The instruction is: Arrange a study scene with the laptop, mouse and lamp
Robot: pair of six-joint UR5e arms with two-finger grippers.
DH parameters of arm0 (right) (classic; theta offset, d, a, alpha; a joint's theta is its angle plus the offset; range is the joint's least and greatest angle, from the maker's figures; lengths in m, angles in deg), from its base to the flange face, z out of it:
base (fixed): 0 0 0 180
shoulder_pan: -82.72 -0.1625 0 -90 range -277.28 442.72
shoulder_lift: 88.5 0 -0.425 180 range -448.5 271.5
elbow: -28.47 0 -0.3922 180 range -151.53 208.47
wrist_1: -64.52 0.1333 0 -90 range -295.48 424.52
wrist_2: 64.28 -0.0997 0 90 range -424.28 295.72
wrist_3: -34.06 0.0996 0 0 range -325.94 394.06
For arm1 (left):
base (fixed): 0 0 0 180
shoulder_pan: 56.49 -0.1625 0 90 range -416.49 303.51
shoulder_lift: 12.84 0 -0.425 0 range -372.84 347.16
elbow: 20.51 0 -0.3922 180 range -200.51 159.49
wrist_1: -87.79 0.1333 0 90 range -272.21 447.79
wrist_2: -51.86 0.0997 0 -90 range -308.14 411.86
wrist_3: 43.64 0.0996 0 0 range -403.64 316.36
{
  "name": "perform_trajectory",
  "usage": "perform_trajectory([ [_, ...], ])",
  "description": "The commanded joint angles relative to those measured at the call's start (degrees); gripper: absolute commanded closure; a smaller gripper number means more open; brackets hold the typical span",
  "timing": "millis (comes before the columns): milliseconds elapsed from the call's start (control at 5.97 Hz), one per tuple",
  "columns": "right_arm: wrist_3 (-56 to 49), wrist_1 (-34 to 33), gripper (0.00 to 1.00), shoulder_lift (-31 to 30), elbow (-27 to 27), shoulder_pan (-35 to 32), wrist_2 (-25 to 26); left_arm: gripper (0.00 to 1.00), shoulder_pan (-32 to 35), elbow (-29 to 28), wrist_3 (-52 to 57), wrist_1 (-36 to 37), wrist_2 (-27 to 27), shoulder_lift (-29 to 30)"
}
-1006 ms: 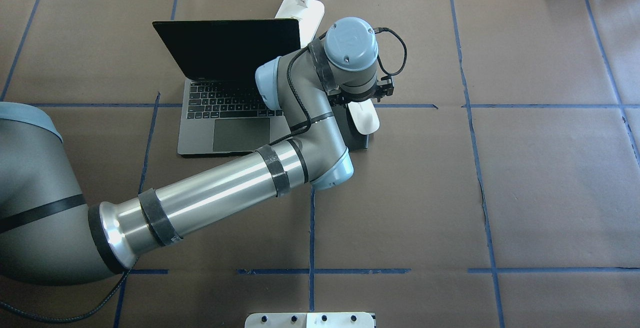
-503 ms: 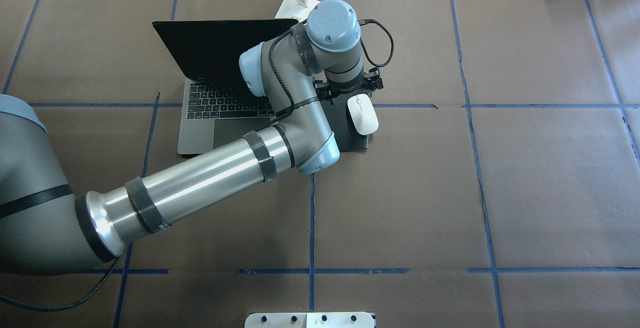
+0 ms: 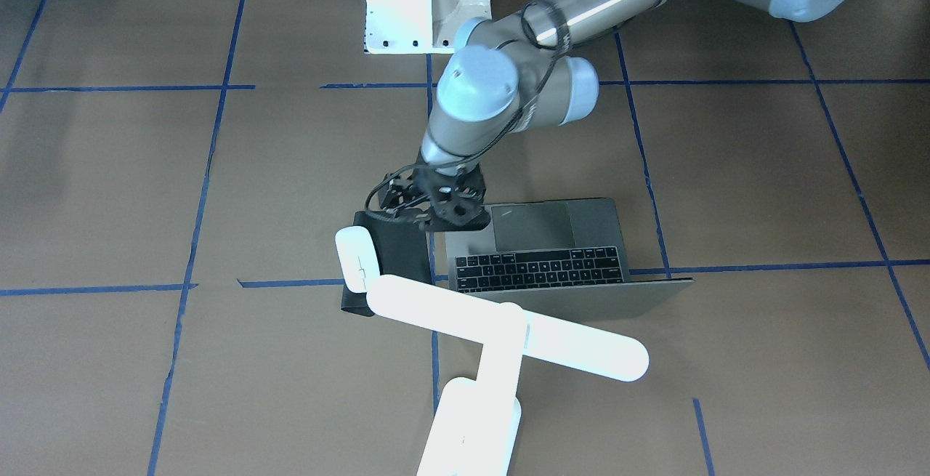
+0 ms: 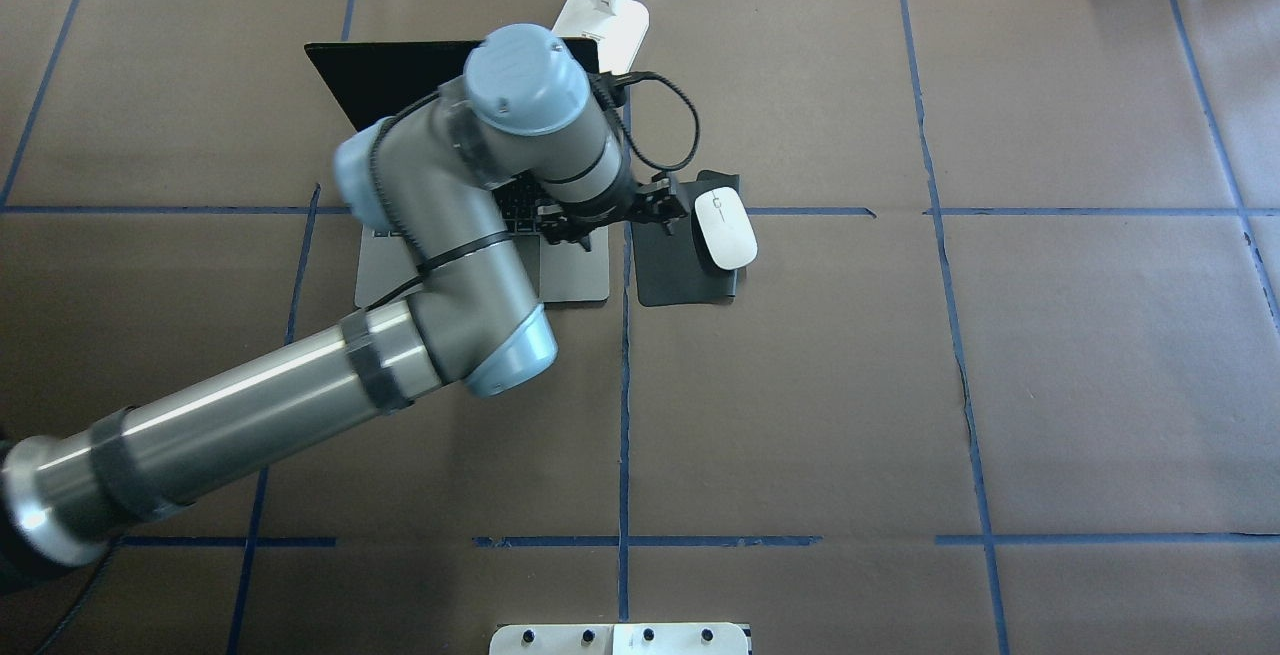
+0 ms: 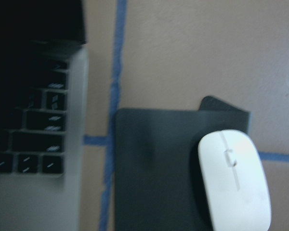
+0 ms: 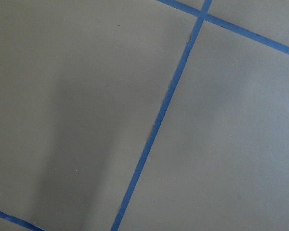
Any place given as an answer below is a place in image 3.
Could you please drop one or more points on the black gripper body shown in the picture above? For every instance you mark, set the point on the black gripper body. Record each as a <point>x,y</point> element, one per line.
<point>401,195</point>

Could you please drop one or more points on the black mouse pad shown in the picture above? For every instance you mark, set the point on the black mouse pad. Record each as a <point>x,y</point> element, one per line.
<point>402,251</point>

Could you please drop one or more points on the white computer mouse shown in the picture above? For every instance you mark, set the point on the white computer mouse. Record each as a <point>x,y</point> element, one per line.
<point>357,258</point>

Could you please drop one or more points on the grey laptop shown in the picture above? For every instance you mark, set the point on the grey laptop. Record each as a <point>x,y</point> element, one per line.
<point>565,259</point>

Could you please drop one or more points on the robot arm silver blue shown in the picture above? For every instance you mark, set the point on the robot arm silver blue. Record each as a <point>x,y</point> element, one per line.
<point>513,74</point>

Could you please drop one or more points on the white desk lamp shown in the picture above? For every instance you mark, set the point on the white desk lamp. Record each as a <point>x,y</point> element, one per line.
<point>477,420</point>

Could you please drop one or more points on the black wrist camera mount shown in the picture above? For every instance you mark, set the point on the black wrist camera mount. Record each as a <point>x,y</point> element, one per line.
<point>400,199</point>

